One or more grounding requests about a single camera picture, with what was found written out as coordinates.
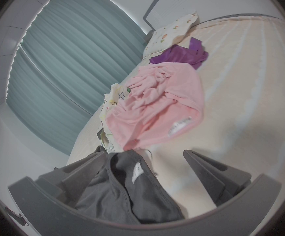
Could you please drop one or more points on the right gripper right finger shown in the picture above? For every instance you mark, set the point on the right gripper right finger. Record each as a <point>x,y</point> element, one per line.
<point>213,178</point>

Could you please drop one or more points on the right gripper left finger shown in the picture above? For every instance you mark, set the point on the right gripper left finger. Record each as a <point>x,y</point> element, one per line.
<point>66,181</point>

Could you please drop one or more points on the black T-shirt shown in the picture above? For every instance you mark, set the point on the black T-shirt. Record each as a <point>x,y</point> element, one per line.
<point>122,188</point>

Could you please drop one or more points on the bed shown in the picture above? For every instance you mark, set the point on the bed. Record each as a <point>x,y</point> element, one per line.
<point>243,95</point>

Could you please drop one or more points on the white printed pyjama top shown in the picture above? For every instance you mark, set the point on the white printed pyjama top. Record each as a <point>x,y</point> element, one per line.
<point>108,112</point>

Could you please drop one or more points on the blue-green curtain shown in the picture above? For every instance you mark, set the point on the blue-green curtain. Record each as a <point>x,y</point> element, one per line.
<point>83,38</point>
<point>41,99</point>

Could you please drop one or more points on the pink garment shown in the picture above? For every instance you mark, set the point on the pink garment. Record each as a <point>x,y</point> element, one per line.
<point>162,102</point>

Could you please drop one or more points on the purple garment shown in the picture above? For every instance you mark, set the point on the purple garment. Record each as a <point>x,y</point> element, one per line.
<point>179,55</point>

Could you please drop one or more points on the white printed pillow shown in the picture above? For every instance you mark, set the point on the white printed pillow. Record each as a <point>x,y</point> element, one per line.
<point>167,33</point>

